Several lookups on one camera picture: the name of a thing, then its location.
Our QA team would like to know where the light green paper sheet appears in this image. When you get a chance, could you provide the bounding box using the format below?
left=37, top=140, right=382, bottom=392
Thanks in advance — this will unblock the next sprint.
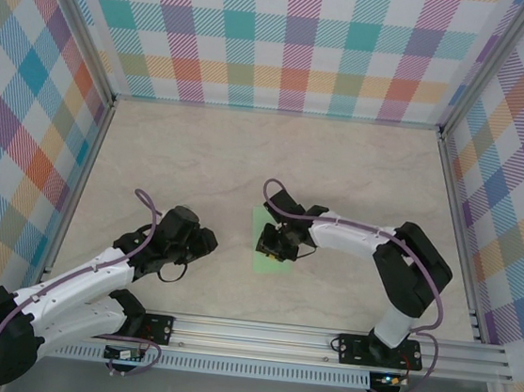
left=244, top=203, right=299, bottom=277

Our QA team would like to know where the thin black right gripper cable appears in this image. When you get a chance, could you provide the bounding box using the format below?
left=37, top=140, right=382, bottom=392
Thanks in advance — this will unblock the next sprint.
left=292, top=242, right=319, bottom=262

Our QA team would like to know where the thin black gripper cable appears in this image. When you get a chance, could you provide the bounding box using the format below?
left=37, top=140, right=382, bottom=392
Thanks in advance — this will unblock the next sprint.
left=156, top=262, right=189, bottom=286
left=292, top=242, right=319, bottom=262

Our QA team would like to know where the thin black left gripper cable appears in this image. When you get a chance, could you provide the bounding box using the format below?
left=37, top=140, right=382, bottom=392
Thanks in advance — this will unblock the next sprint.
left=156, top=262, right=189, bottom=286

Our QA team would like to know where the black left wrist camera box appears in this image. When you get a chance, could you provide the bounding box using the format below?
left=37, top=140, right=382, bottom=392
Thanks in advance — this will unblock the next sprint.
left=156, top=202, right=203, bottom=246

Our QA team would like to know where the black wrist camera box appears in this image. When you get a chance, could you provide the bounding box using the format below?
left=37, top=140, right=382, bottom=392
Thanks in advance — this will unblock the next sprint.
left=156, top=202, right=203, bottom=246
left=262, top=189, right=310, bottom=222

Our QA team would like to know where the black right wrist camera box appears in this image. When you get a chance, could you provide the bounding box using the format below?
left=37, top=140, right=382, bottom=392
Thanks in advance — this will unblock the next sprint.
left=262, top=189, right=310, bottom=222

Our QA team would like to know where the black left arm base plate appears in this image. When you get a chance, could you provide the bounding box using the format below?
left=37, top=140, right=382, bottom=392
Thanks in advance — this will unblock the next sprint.
left=131, top=311, right=177, bottom=348

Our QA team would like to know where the aluminium mounting rail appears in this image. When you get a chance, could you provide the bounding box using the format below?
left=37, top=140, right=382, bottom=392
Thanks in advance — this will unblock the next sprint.
left=0, top=289, right=518, bottom=389

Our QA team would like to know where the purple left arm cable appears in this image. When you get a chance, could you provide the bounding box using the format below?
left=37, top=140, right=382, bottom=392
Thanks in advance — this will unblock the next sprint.
left=0, top=173, right=181, bottom=392

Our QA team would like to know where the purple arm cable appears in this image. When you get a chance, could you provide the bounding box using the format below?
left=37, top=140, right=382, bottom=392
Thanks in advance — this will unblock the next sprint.
left=239, top=177, right=457, bottom=392
left=0, top=173, right=181, bottom=392

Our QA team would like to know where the aluminium table edge rail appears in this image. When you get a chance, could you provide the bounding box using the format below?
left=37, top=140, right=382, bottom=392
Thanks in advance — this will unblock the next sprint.
left=416, top=133, right=509, bottom=345
left=111, top=88, right=446, bottom=136
left=32, top=94, right=118, bottom=306

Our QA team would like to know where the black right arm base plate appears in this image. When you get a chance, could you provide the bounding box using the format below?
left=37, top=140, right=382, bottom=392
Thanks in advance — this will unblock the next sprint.
left=335, top=331, right=426, bottom=374

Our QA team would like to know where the slotted grey cable duct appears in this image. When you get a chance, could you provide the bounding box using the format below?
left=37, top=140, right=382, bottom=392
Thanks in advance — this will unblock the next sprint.
left=15, top=332, right=373, bottom=392

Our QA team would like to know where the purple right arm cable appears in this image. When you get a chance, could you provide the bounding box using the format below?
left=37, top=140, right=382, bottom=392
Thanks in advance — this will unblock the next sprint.
left=239, top=177, right=457, bottom=392

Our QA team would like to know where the aluminium frame post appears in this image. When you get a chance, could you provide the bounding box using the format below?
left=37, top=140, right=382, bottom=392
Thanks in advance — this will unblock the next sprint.
left=438, top=0, right=524, bottom=147
left=17, top=0, right=129, bottom=107

